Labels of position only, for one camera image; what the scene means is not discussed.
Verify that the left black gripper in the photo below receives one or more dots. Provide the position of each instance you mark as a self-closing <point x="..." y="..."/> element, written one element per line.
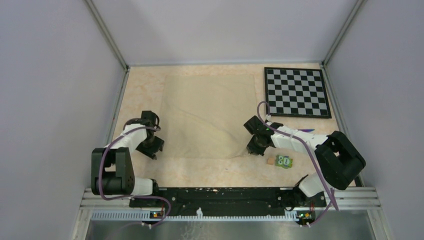
<point x="158" y="145"/>

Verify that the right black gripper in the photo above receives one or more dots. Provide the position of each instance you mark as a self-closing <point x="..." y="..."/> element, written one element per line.
<point x="253" y="149"/>

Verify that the beige cloth napkin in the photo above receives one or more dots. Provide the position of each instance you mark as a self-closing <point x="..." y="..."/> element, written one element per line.
<point x="203" y="116"/>

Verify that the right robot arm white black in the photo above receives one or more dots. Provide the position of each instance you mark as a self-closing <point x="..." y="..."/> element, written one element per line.
<point x="337" y="162"/>

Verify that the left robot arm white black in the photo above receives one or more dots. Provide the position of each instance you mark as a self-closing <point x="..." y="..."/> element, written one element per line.
<point x="112" y="172"/>

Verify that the small cork piece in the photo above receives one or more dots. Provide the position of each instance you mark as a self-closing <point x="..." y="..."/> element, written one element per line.
<point x="270" y="161"/>

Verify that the iridescent purple utensil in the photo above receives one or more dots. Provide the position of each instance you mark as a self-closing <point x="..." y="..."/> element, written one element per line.
<point x="306" y="130"/>

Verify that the black white checkerboard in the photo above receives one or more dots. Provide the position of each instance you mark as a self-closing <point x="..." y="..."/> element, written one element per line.
<point x="296" y="92"/>

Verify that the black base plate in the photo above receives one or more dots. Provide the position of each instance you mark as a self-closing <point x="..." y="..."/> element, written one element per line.
<point x="230" y="201"/>

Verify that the aluminium frame rail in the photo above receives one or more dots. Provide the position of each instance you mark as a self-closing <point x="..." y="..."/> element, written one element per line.
<point x="119" y="209"/>

